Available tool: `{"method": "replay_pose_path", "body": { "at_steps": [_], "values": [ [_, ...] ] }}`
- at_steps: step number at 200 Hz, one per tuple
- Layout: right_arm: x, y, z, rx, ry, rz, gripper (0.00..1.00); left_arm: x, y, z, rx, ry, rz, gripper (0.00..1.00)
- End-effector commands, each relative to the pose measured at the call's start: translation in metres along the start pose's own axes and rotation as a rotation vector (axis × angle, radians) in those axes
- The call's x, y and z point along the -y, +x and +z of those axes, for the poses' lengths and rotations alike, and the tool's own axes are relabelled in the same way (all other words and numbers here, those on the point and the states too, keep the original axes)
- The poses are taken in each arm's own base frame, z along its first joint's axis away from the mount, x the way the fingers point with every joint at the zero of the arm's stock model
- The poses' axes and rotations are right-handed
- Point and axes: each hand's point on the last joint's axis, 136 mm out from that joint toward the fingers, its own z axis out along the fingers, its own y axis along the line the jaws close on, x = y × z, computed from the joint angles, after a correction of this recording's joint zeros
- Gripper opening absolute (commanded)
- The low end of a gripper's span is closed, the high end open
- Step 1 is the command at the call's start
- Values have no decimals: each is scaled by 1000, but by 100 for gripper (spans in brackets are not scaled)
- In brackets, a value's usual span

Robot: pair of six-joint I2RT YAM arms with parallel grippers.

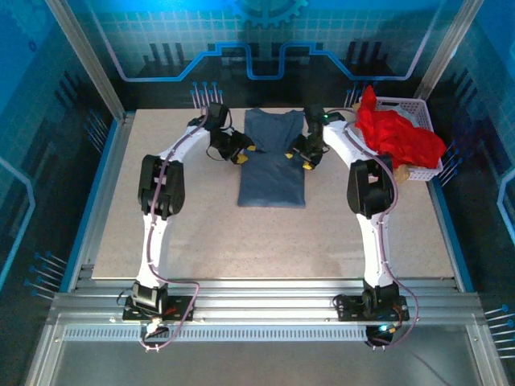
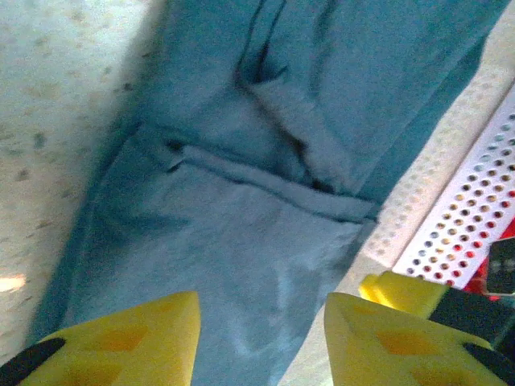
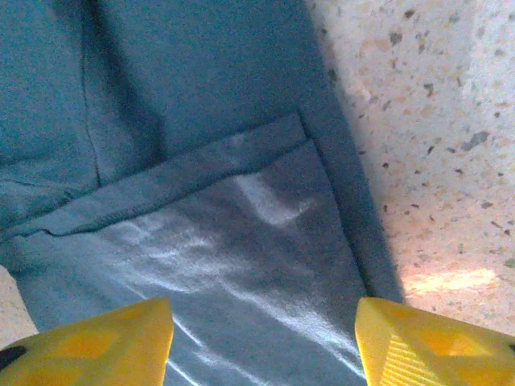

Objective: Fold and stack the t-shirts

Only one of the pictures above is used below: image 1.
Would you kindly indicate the white plastic mesh basket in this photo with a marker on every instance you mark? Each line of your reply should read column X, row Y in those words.
column 420, row 110

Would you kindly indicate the aluminium frame rail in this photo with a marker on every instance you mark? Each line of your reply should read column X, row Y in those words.
column 261, row 305

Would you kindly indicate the tan cloth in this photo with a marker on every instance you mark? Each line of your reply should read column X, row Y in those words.
column 401, row 175

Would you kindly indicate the black controller box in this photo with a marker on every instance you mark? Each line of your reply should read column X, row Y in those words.
column 380, row 331

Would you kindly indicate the blue table edge trim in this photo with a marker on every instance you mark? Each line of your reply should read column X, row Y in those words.
column 87, row 207

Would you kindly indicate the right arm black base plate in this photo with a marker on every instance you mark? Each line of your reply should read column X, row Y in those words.
column 348, row 307

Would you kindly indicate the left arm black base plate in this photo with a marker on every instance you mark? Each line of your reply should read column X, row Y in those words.
column 177, row 307

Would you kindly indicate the white cloth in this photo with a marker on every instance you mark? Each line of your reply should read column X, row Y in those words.
column 398, row 109

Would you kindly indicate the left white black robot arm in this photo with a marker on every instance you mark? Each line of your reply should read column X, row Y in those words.
column 155, row 249

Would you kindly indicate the red t-shirt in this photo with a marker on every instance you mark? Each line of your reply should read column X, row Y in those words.
column 402, row 136

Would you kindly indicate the aluminium frame post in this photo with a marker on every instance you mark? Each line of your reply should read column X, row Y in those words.
column 86, row 60
column 446, row 52

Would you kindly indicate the blue t-shirt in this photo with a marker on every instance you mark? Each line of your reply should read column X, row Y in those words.
column 269, row 181

